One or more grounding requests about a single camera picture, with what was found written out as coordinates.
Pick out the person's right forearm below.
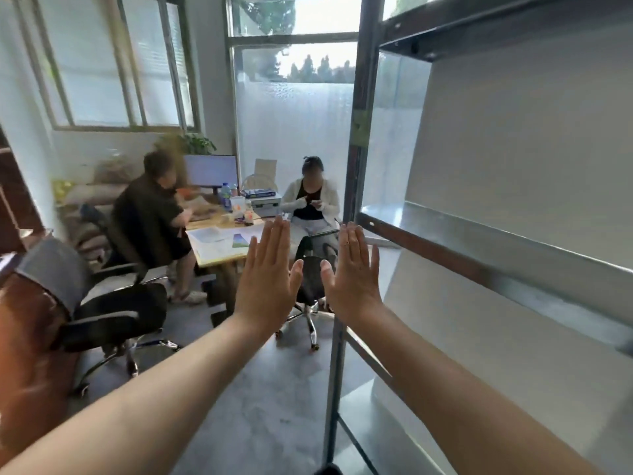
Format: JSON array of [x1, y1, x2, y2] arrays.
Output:
[[353, 303, 605, 475]]

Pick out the scattered white documents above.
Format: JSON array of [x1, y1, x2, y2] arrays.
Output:
[[186, 224, 266, 261]]

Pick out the white foam panel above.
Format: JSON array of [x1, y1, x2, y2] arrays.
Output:
[[404, 23, 633, 274]]

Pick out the person's right hand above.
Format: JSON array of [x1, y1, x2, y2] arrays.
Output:
[[320, 221, 385, 328]]

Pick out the person's left forearm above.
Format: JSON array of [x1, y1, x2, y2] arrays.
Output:
[[0, 313, 278, 475]]

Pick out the grey metal shelf rack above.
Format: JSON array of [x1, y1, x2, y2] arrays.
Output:
[[322, 0, 633, 475]]

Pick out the black office chair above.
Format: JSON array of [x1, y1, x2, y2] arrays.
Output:
[[16, 236, 180, 395], [275, 230, 343, 353], [80, 204, 170, 286]]

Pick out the light wooden desk black legs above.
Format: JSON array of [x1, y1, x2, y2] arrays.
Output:
[[184, 211, 266, 328]]

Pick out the potted green plant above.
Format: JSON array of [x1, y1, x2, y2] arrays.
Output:
[[157, 132, 218, 158]]

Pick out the person's left hand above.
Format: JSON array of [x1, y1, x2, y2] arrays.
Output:
[[233, 214, 305, 338]]

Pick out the grey desktop printer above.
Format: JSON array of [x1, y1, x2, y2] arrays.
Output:
[[251, 191, 284, 219]]

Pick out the pale green paper label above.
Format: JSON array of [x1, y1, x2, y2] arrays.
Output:
[[347, 108, 372, 148]]

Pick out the heap of beige sacks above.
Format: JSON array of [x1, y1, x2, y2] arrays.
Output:
[[55, 156, 145, 244]]

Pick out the large frosted glass window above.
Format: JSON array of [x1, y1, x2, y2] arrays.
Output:
[[226, 0, 435, 209]]

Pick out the computer monitor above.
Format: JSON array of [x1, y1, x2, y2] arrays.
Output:
[[181, 154, 241, 191]]

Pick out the brown wooden cabinet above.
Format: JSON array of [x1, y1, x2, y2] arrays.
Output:
[[0, 122, 84, 457]]

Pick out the window with white blinds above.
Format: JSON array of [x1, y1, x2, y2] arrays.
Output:
[[9, 0, 202, 134]]

